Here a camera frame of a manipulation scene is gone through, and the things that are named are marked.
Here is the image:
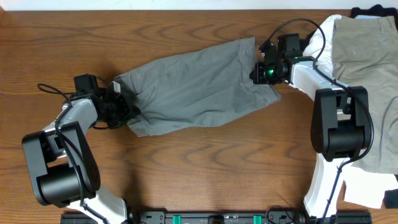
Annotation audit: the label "dark grey shorts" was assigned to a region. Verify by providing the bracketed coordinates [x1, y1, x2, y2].
[115, 37, 281, 137]

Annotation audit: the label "black garment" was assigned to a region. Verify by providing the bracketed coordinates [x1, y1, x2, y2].
[306, 4, 398, 209]

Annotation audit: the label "khaki shorts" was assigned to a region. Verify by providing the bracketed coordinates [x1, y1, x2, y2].
[332, 17, 397, 174]

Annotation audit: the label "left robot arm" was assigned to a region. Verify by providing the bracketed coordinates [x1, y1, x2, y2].
[22, 75, 141, 223]

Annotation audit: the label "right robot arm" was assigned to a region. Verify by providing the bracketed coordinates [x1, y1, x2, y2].
[249, 57, 374, 223]

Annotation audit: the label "white garment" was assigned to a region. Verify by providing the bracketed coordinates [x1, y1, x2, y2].
[292, 14, 398, 209]

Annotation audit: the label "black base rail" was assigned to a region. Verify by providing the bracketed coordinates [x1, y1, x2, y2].
[60, 211, 373, 224]

